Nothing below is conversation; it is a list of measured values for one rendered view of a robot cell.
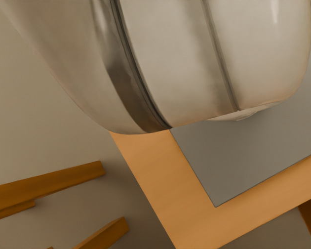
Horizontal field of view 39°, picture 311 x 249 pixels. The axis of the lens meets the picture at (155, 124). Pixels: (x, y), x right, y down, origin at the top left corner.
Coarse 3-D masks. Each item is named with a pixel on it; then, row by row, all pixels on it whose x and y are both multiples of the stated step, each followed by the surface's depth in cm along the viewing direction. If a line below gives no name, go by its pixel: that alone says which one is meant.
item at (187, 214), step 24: (120, 144) 54; (144, 144) 53; (168, 144) 52; (144, 168) 53; (168, 168) 52; (288, 168) 49; (144, 192) 53; (168, 192) 52; (192, 192) 52; (264, 192) 50; (288, 192) 49; (168, 216) 52; (192, 216) 52; (216, 216) 51; (240, 216) 50; (264, 216) 50; (192, 240) 52; (216, 240) 51
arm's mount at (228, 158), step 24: (240, 120) 47; (264, 120) 46; (288, 120) 46; (192, 144) 48; (216, 144) 48; (240, 144) 47; (264, 144) 46; (288, 144) 46; (192, 168) 48; (216, 168) 48; (240, 168) 47; (264, 168) 46; (216, 192) 48; (240, 192) 47
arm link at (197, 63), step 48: (144, 0) 15; (192, 0) 15; (240, 0) 15; (288, 0) 15; (144, 48) 16; (192, 48) 15; (240, 48) 15; (288, 48) 15; (192, 96) 17; (240, 96) 17; (288, 96) 18
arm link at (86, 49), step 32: (0, 0) 13; (32, 0) 13; (64, 0) 14; (96, 0) 16; (32, 32) 14; (64, 32) 14; (96, 32) 15; (64, 64) 15; (96, 64) 16; (128, 64) 16; (96, 96) 16; (128, 96) 17; (128, 128) 18; (160, 128) 19
